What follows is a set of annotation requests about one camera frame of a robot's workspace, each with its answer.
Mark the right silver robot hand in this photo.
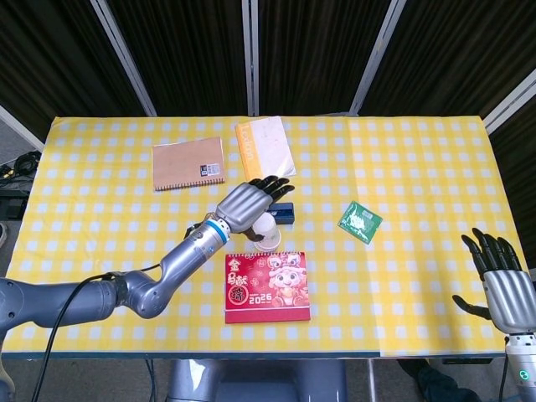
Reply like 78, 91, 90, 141
451, 228, 536, 335

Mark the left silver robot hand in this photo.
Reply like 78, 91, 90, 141
215, 175, 296, 244

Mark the white floral paper cup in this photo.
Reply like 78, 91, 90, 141
250, 211, 281, 248

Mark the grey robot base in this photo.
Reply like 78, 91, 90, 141
166, 358, 348, 402

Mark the red desk calendar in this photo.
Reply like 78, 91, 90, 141
224, 250, 312, 325

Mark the dark blue cloth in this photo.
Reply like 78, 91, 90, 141
396, 358, 479, 402

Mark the dark blue long box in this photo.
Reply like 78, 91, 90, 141
267, 201, 296, 225

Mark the yellow and white booklet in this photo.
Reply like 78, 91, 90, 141
234, 116, 297, 179

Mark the brown spiral notebook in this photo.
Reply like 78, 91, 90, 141
151, 136, 227, 193

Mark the green foil packet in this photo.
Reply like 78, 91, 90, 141
337, 200, 384, 244

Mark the yellow checkered tablecloth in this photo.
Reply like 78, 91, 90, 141
0, 116, 536, 359

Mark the dark ribbed screen panel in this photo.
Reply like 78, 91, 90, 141
359, 0, 536, 122
106, 0, 252, 117
0, 0, 146, 142
258, 0, 393, 116

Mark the black floor box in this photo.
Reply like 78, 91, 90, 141
0, 195, 27, 219

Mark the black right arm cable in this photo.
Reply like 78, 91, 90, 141
501, 336, 511, 402

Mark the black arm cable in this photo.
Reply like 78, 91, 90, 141
501, 336, 511, 402
31, 263, 162, 402

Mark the white screen frame post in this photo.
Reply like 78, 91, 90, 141
484, 69, 536, 135
90, 0, 158, 117
348, 0, 410, 116
0, 104, 45, 152
240, 0, 260, 117

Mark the black floor cable bundle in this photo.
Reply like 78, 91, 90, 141
0, 151, 42, 182

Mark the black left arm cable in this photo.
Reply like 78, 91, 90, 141
31, 263, 162, 402

